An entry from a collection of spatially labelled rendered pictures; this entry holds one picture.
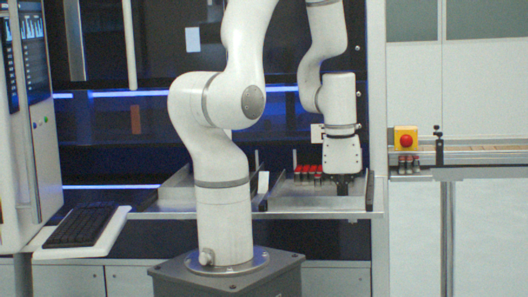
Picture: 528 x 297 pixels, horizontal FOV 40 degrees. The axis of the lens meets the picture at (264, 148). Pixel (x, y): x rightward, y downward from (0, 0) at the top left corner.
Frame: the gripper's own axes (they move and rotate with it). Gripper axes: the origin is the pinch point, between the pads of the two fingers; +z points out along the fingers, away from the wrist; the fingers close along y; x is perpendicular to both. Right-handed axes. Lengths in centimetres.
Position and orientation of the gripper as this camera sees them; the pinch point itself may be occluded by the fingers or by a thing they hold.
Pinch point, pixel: (342, 191)
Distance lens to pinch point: 194.7
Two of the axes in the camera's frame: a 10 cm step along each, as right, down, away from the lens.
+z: 0.5, 9.8, 2.0
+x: -1.6, 2.0, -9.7
